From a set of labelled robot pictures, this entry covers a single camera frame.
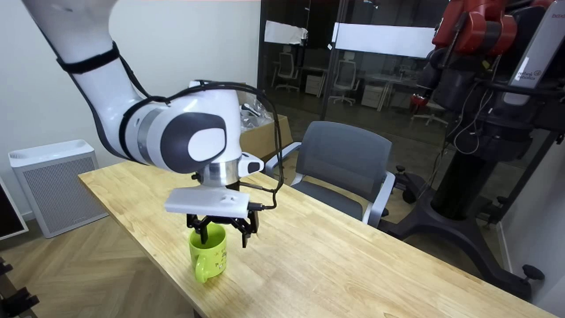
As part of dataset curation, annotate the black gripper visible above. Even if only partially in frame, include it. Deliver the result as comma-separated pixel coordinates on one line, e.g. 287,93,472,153
188,213,259,247

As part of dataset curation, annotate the yellow-green plastic mug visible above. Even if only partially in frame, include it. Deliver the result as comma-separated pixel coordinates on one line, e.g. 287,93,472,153
190,222,229,282

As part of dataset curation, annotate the cardboard box behind arm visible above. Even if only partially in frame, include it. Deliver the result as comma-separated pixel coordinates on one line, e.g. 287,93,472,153
241,114,294,158

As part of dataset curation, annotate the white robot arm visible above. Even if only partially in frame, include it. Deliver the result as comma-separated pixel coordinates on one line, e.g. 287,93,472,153
22,0,264,236

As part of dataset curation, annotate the grey office chair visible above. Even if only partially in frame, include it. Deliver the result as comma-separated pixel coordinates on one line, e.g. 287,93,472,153
266,120,396,226

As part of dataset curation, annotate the white air purifier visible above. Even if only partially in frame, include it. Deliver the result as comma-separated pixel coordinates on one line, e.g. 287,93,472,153
10,139,107,236

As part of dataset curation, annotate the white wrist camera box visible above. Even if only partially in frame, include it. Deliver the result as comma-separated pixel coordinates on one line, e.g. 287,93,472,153
165,185,252,219

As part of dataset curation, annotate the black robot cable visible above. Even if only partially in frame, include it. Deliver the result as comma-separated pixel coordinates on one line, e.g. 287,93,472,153
133,79,289,211

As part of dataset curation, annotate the red black robot on pedestal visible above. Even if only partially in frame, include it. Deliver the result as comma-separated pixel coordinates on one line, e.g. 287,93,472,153
379,0,565,300

